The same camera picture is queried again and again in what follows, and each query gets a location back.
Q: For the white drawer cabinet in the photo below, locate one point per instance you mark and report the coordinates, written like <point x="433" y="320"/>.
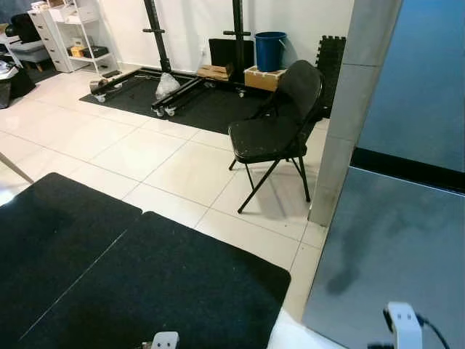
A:
<point x="49" y="36"/>

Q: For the black bin bag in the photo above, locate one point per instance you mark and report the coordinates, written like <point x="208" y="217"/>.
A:
<point x="16" y="87"/>

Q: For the flat brown cardboard box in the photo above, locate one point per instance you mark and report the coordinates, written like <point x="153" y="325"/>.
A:
<point x="214" y="72"/>

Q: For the black wheeled metal rack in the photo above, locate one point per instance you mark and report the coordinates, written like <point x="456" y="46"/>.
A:
<point x="156" y="36"/>

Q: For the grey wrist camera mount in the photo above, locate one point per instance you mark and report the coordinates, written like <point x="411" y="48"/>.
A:
<point x="166" y="340"/>
<point x="403" y="327"/>

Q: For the white metal shelf rack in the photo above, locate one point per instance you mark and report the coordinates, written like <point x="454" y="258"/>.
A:
<point x="80" y="20"/>

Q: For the yellow box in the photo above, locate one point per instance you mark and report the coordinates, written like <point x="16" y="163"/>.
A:
<point x="77" y="52"/>

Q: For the blue plastic bucket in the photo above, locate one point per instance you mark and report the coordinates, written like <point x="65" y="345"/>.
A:
<point x="270" y="52"/>

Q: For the crumpled clear plastic bag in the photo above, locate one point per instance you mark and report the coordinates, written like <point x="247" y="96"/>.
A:
<point x="167" y="86"/>

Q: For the grey sofa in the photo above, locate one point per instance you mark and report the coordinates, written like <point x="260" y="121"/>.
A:
<point x="29" y="52"/>

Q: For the black flat bag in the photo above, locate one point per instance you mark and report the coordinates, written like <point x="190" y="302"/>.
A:
<point x="96" y="52"/>

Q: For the black interlocking foam tile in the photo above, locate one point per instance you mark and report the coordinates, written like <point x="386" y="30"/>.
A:
<point x="331" y="69"/>

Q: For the black carpet mat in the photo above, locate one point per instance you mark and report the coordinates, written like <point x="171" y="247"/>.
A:
<point x="174" y="291"/>
<point x="51" y="247"/>

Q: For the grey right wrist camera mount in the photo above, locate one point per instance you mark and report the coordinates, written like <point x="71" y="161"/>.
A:
<point x="403" y="327"/>

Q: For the black rubber floor mat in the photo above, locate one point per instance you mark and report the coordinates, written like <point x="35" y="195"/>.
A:
<point x="211" y="109"/>

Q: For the black folding chair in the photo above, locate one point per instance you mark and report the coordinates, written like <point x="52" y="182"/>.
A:
<point x="269" y="138"/>

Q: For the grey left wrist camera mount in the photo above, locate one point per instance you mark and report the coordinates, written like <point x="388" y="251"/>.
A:
<point x="166" y="340"/>

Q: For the black backpack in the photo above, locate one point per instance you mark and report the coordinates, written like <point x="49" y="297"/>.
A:
<point x="25" y="27"/>

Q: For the black flat panel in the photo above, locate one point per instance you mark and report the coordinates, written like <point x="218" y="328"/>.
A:
<point x="221" y="52"/>

